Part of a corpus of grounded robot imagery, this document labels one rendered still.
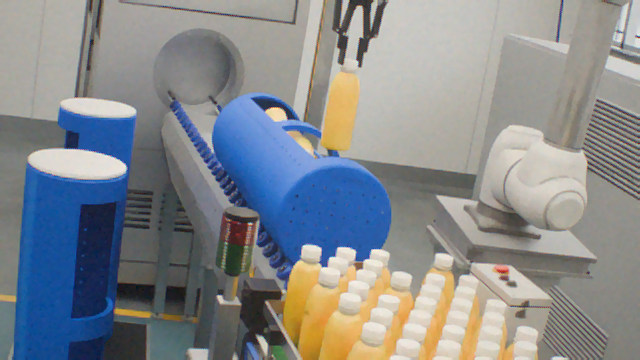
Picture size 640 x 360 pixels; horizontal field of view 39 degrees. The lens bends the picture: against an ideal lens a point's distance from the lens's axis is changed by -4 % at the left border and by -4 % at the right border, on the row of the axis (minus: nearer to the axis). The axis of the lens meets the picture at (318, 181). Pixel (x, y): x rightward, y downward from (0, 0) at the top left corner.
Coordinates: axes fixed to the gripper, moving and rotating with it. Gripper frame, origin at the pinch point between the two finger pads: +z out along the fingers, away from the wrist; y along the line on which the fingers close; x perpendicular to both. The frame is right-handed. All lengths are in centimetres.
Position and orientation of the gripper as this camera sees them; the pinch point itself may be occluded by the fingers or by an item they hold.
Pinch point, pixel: (351, 51)
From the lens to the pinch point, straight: 226.8
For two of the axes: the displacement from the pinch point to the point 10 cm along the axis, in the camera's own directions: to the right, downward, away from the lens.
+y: -9.5, -0.9, -3.1
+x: 2.8, 2.8, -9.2
